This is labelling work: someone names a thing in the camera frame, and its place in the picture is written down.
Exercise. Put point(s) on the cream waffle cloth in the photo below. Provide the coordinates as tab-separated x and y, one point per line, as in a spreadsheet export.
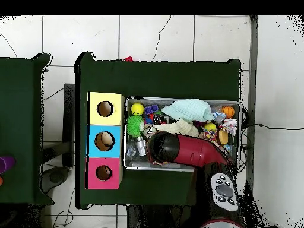
179	127

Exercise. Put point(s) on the mint green waffle cloth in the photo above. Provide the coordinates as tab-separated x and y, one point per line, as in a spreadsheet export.
190	109

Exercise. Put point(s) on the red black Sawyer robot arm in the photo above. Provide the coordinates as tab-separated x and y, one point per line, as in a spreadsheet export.
194	149

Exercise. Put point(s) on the clear shallow mesh bin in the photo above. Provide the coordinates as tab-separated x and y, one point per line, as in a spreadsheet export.
135	164

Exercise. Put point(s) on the wooden box with three holes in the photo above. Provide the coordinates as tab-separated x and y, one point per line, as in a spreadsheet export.
104	137

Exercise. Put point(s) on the green fuzzy toy with eyes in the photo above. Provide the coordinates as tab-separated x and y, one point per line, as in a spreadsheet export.
135	126

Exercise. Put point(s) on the yellow smiley ball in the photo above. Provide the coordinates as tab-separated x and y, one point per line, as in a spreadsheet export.
137	109

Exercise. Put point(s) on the dark green table cloth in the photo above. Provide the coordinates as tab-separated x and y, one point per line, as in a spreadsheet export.
156	78

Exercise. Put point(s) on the small orange basketball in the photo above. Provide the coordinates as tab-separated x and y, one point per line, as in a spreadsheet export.
228	111

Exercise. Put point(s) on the black stand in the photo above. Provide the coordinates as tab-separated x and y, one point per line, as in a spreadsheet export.
69	123

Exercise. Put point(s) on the grey vertical pole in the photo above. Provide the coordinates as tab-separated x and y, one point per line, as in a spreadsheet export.
251	71

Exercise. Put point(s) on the dark green side table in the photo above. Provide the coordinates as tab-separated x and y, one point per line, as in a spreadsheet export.
19	123

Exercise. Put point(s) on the purple toy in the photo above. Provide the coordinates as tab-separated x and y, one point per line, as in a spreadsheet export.
5	164

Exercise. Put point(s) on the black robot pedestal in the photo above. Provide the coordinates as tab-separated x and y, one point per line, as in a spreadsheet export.
152	219

